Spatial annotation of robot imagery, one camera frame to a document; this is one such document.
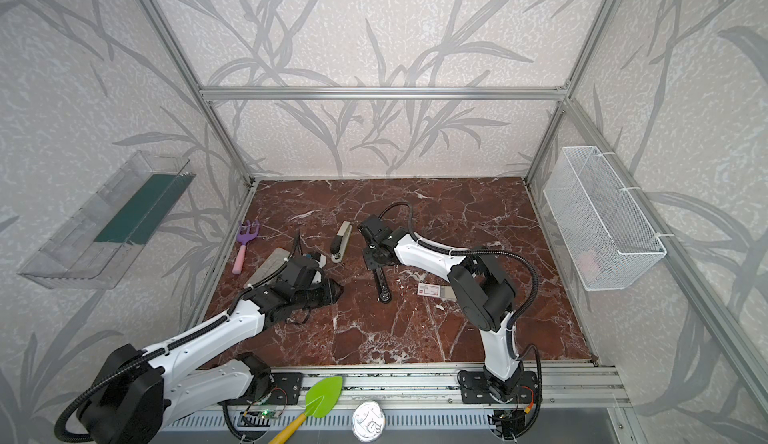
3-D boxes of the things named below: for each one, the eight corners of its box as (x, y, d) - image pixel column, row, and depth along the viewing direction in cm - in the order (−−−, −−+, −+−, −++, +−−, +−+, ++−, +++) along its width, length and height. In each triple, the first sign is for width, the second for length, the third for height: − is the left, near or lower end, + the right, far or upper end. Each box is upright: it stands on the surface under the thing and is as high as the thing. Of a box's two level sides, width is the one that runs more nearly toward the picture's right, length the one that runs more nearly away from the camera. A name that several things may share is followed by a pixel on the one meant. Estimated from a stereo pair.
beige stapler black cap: (329, 261, 99) (326, 253, 95) (344, 226, 109) (342, 217, 104) (341, 264, 99) (338, 255, 95) (355, 228, 108) (353, 219, 104)
